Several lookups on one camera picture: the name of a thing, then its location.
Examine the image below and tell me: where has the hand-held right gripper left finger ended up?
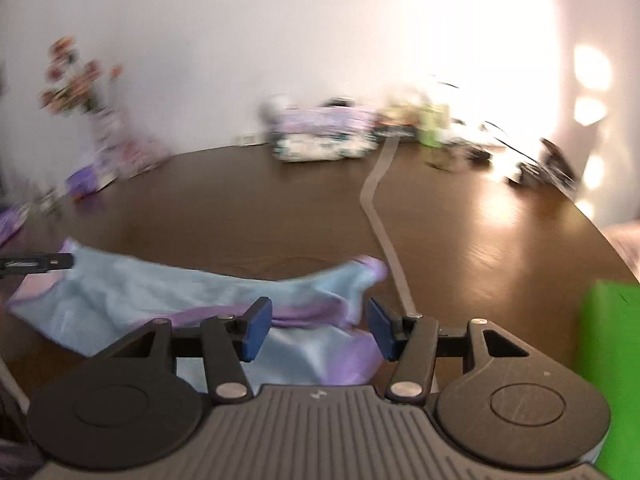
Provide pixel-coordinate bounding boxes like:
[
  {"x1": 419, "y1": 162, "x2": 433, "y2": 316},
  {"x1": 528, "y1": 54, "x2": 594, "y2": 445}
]
[{"x1": 122, "y1": 297, "x2": 273, "y2": 405}]

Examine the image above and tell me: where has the green object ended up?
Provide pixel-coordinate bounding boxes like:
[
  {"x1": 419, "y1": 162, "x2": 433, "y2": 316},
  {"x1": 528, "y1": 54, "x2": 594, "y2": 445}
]
[{"x1": 575, "y1": 280, "x2": 640, "y2": 480}]

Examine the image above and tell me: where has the black cable with plug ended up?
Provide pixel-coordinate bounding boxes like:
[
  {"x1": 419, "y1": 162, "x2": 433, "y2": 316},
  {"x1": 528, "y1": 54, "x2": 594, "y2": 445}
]
[{"x1": 425, "y1": 120, "x2": 501, "y2": 171}]

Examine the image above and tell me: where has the folded purple floral garment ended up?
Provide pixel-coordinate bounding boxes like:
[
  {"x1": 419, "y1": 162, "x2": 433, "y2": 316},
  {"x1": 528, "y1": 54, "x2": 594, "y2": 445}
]
[{"x1": 272, "y1": 107, "x2": 378, "y2": 136}]

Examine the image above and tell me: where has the green spray bottle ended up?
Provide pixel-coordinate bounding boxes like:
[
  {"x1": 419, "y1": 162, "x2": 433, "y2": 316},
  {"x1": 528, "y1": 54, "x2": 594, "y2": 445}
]
[{"x1": 417, "y1": 104, "x2": 448, "y2": 147}]

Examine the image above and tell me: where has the pink and blue garment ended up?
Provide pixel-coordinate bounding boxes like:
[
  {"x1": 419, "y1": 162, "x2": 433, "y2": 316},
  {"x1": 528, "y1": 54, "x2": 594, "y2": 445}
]
[{"x1": 5, "y1": 238, "x2": 390, "y2": 393}]

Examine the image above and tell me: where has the white round speaker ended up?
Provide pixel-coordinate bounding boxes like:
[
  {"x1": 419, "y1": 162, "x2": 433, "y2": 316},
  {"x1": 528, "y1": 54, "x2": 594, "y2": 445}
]
[{"x1": 260, "y1": 95, "x2": 291, "y2": 131}]

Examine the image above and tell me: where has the purple tissue box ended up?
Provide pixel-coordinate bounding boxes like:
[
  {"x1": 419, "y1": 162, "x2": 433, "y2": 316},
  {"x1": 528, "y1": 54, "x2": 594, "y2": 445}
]
[{"x1": 66, "y1": 152, "x2": 121, "y2": 198}]

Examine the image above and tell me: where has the folded white floral garment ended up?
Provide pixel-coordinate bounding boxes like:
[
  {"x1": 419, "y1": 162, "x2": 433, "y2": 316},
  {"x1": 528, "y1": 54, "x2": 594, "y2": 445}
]
[{"x1": 272, "y1": 132, "x2": 378, "y2": 162}]

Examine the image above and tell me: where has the clear plastic bag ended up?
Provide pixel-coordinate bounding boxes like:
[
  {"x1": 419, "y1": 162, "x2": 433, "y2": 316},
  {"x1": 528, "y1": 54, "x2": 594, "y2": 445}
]
[{"x1": 115, "y1": 135, "x2": 171, "y2": 178}]

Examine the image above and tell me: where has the patterned flower vase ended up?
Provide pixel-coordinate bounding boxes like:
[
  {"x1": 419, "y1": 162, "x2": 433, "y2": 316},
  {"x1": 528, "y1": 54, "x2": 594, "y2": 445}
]
[{"x1": 92, "y1": 107, "x2": 126, "y2": 161}]

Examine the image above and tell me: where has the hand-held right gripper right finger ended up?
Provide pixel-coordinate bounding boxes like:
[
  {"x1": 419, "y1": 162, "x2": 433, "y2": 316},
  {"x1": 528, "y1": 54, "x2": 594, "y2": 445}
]
[{"x1": 368, "y1": 298, "x2": 531, "y2": 403}]

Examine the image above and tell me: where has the phone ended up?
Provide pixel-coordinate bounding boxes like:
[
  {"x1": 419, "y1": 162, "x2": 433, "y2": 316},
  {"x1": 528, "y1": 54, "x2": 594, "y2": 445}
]
[{"x1": 542, "y1": 137, "x2": 583, "y2": 186}]

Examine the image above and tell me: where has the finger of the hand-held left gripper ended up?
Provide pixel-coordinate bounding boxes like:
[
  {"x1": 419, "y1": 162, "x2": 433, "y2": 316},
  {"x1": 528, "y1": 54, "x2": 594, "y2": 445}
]
[{"x1": 39, "y1": 254, "x2": 76, "y2": 271}]

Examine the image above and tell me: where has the purple tissue packet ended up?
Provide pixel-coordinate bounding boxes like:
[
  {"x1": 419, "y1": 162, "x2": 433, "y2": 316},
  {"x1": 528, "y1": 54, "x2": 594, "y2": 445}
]
[{"x1": 0, "y1": 205, "x2": 31, "y2": 246}]

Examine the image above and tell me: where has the thick white cable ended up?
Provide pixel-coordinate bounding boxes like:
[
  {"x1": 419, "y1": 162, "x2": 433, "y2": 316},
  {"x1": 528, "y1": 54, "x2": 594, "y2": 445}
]
[{"x1": 361, "y1": 136, "x2": 441, "y2": 391}]

